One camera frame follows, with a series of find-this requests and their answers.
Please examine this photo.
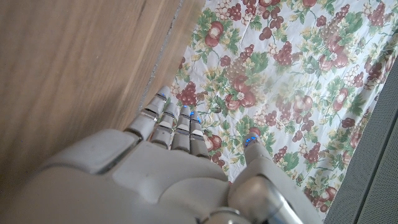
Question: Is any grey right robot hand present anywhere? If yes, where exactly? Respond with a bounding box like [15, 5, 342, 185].
[0, 85, 324, 224]

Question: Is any grey tape outline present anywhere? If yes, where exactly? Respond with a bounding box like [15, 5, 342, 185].
[136, 0, 185, 114]

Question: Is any fruit print backdrop cloth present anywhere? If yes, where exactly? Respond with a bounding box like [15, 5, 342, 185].
[169, 0, 398, 215]

